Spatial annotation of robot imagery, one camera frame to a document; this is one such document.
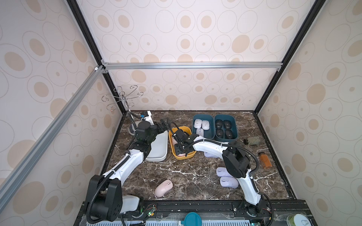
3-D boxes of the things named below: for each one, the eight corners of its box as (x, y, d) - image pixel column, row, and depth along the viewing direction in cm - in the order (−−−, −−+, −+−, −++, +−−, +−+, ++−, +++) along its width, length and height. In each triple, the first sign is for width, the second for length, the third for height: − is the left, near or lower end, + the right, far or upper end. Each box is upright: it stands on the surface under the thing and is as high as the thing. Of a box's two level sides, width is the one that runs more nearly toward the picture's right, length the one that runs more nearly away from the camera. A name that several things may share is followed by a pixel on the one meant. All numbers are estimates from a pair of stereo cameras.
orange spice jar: (263, 169, 90) (265, 166, 87) (257, 154, 97) (259, 151, 94) (270, 169, 90) (273, 166, 88) (264, 154, 97) (266, 151, 94)
